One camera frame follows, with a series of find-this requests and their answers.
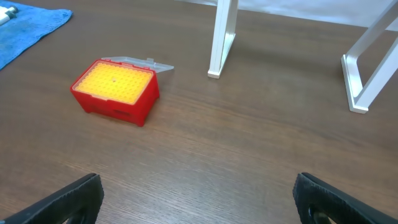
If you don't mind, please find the blue cloth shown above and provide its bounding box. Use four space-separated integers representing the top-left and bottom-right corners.
0 0 73 71

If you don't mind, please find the red and yellow tip box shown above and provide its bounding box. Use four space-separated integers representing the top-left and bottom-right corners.
70 56 175 128

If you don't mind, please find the white pipette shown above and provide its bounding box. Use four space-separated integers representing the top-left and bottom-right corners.
0 5 19 27

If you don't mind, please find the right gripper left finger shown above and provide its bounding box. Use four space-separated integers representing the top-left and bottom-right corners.
0 173 104 224

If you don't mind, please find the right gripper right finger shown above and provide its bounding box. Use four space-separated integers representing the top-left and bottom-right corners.
292 172 398 224

